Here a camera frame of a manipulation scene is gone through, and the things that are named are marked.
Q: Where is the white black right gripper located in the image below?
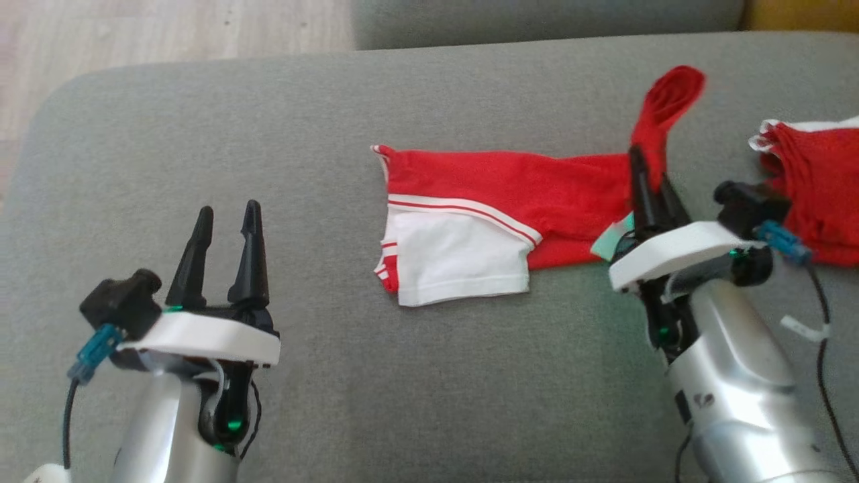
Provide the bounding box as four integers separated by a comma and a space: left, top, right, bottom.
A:
607, 144, 770, 296

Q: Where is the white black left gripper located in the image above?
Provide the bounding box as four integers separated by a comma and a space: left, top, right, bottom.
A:
117, 199, 281, 368

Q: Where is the red number 23 basketball jersey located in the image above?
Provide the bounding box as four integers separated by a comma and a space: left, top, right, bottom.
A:
371, 65, 707, 308

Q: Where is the red basketball shorts white band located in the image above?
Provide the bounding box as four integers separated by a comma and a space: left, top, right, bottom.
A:
748, 115, 859, 268

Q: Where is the grey fabric sofa backrest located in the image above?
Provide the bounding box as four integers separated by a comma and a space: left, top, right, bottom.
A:
352, 0, 746, 51

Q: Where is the grey fabric sofa seat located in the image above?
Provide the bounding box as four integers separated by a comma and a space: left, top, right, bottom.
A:
0, 30, 859, 483

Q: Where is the yellow cushion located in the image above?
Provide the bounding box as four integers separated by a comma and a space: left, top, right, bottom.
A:
738, 0, 859, 33

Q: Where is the black right cable blue plug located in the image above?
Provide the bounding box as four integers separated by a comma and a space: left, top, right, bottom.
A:
755, 221, 859, 474

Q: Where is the black left cable teal plug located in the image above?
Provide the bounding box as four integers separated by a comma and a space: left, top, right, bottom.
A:
62, 323, 125, 470

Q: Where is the white cable label tag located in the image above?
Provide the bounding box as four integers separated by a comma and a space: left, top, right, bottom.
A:
780, 315, 831, 343
23, 463, 72, 483

